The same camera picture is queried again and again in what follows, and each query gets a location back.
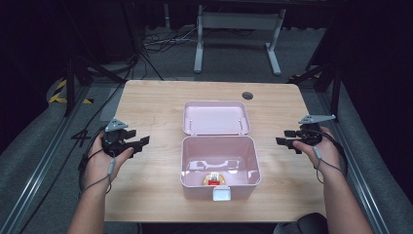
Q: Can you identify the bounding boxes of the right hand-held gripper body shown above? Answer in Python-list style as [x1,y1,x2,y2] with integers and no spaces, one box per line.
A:
[298,114,337,146]

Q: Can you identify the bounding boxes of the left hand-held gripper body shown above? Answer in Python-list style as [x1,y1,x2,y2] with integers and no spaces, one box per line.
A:
[100,117,132,158]

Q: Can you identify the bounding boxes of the person's right hand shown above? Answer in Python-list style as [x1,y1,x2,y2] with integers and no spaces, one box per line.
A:
[291,126,343,178]

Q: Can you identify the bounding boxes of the person's left hand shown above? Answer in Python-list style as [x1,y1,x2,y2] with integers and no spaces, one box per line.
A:
[85,131,134,193]

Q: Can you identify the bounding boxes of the black tripod stand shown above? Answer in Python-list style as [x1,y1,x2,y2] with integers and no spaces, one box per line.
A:
[287,16,343,123]
[61,0,165,118]

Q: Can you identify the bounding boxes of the pink plastic storage box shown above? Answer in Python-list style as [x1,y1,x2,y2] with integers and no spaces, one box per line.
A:
[179,100,262,202]

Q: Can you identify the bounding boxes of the yellow black hazard tape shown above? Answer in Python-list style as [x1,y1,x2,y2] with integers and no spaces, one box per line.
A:
[48,79,94,105]

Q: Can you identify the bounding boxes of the small orange red toy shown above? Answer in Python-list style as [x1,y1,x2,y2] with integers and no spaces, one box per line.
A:
[203,172,227,187]

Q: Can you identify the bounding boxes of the person's dark trouser leg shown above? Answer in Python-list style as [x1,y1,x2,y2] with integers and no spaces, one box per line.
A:
[273,212,329,234]

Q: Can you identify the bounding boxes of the right hand-held gripper cable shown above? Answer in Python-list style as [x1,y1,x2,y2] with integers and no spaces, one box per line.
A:
[308,127,349,184]

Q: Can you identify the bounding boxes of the hand-held gripper cable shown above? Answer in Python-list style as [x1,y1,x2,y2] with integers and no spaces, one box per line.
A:
[77,130,117,198]
[308,127,349,184]

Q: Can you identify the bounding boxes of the left hand-held gripper cable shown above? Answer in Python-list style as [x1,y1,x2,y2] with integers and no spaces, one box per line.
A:
[77,130,117,198]

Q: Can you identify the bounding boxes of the aluminium floor rail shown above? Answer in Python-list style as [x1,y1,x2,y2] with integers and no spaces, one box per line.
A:
[316,89,393,234]
[0,86,91,234]

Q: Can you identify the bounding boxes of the bundle of floor cables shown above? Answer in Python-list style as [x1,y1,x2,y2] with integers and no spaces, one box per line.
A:
[141,26,200,56]

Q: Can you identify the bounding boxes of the white metal table frame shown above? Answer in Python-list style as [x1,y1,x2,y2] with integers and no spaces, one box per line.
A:
[193,4,287,77]

